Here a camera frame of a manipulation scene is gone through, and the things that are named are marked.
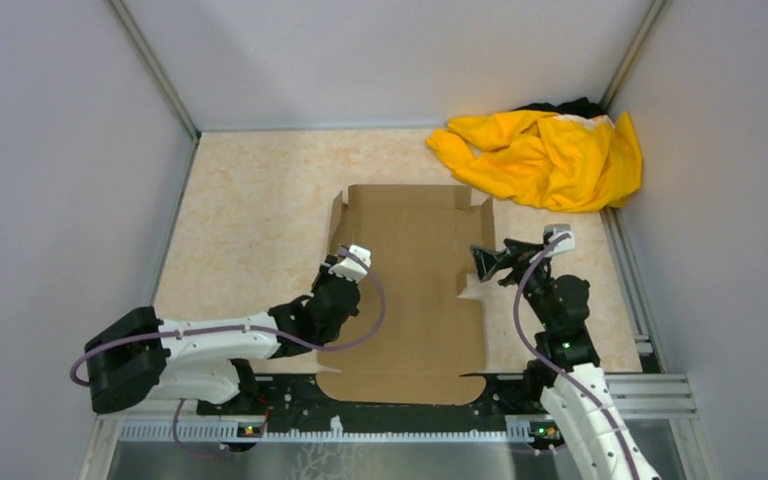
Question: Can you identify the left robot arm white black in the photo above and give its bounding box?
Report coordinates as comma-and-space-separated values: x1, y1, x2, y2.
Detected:
70, 253, 371, 414

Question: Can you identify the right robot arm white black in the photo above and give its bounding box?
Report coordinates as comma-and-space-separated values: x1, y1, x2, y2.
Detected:
470, 234, 661, 479

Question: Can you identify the aluminium frame rail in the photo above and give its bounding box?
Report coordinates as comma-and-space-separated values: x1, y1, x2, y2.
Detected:
95, 374, 698, 444

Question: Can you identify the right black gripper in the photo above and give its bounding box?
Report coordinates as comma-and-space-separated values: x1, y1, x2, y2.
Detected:
471, 238, 555, 329

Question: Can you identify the yellow cloth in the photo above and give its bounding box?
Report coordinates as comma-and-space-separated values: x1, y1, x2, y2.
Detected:
426, 110, 644, 213

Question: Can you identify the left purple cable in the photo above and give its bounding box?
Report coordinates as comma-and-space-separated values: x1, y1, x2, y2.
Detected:
69, 248, 387, 460

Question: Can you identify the brown cardboard box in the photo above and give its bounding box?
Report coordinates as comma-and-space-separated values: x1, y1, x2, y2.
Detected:
316, 184, 496, 406

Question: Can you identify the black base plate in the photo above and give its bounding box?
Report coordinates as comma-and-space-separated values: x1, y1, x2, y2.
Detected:
196, 373, 548, 433

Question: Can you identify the purple cable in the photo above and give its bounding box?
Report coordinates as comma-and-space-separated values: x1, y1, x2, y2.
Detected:
513, 233, 640, 480
69, 248, 387, 460

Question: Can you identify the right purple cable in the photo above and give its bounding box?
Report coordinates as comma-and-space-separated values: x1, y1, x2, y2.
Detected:
513, 233, 640, 480

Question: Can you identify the black cloth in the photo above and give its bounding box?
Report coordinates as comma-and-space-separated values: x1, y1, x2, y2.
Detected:
515, 97, 607, 119

